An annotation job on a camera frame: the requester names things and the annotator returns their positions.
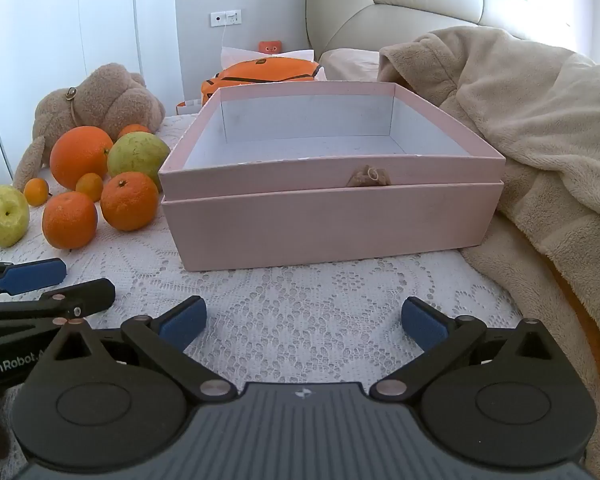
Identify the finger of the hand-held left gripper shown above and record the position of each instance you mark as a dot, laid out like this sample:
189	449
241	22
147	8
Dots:
87	294
32	276

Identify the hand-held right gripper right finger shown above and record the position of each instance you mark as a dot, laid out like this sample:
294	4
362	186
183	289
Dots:
422	322

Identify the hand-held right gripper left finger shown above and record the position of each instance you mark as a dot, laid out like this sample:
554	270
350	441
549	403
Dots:
182	322

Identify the small yellow-green pear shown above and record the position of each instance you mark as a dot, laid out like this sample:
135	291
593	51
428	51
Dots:
2	217

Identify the mandarin orange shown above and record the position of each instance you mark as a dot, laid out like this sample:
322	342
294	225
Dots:
70	221
130	202
132	131

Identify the small kumquat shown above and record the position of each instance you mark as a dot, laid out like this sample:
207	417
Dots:
89	187
36	192

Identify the large orange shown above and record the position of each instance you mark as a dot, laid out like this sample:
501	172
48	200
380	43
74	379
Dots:
77	157

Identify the pink cardboard box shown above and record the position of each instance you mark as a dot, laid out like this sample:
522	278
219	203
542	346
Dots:
330	230

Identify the large green pear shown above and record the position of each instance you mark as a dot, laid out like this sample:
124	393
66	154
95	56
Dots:
137	160

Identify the tan ribbon pull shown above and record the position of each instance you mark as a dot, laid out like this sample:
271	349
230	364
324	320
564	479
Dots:
370	176

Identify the brown plush bear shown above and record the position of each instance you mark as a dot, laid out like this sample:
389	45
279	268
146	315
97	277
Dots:
100	100

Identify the orange printed paper bag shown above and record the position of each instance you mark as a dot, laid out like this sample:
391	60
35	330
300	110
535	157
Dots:
187	107

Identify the beige fleece blanket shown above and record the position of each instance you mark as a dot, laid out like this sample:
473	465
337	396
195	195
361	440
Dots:
530	125

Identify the orange fabric bag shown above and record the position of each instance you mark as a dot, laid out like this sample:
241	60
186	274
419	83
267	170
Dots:
265	71

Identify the white tissue paper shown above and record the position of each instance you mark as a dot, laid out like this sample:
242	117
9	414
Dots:
240	55

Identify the orange toy figure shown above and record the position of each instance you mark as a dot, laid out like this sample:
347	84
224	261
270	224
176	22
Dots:
270	47

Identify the beige padded headboard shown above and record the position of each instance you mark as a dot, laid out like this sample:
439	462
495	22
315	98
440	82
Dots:
430	5

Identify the white wall socket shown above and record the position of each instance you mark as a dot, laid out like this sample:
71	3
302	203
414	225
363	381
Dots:
226	18

